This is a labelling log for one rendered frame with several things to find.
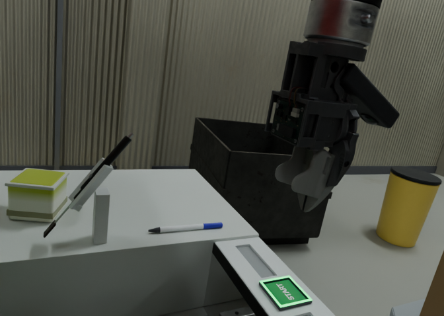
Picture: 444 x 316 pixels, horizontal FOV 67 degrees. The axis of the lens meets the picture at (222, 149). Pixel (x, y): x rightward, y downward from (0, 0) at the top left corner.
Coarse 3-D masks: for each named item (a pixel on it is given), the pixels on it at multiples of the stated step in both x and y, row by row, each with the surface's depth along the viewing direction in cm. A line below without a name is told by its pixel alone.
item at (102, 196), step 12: (96, 168) 51; (108, 168) 49; (84, 180) 51; (96, 180) 49; (72, 192) 51; (84, 192) 49; (96, 192) 51; (108, 192) 51; (72, 204) 49; (96, 204) 50; (108, 204) 51; (96, 216) 51; (96, 228) 52; (96, 240) 52
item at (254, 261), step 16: (240, 240) 61; (256, 240) 62; (240, 256) 56; (256, 256) 58; (272, 256) 58; (240, 272) 52; (256, 272) 53; (272, 272) 54; (288, 272) 54; (256, 288) 49; (304, 288) 51; (272, 304) 46; (320, 304) 48
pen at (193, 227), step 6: (156, 228) 58; (162, 228) 58; (168, 228) 59; (174, 228) 59; (180, 228) 60; (186, 228) 60; (192, 228) 61; (198, 228) 61; (204, 228) 62; (210, 228) 62
